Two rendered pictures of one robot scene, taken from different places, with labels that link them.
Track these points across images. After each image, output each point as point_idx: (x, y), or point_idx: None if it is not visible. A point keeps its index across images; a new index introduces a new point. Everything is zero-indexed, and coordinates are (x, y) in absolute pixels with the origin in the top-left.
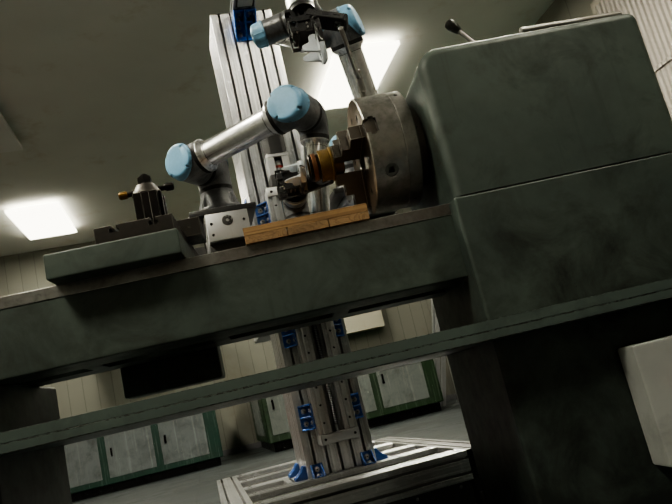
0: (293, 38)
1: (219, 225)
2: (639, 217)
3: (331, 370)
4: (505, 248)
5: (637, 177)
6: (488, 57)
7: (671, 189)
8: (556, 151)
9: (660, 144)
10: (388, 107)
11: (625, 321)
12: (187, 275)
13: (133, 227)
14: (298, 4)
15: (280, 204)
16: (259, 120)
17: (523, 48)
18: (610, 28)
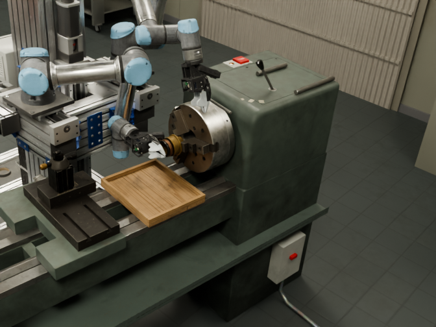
0: (191, 92)
1: (61, 133)
2: (301, 185)
3: (186, 290)
4: (254, 209)
5: (307, 168)
6: (281, 116)
7: (315, 171)
8: (287, 161)
9: (320, 151)
10: (225, 134)
11: None
12: None
13: (99, 236)
14: (197, 63)
15: None
16: (112, 75)
17: (295, 109)
18: (329, 95)
